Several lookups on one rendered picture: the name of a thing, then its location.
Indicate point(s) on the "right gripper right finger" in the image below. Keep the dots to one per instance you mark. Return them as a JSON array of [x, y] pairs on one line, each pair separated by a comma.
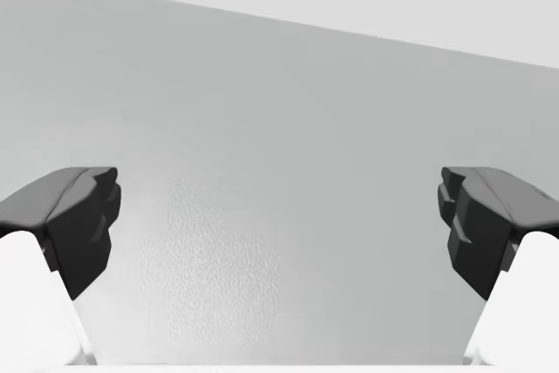
[[480, 233]]

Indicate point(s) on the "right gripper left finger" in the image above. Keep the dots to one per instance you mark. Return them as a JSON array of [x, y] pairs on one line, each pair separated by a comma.
[[74, 233]]

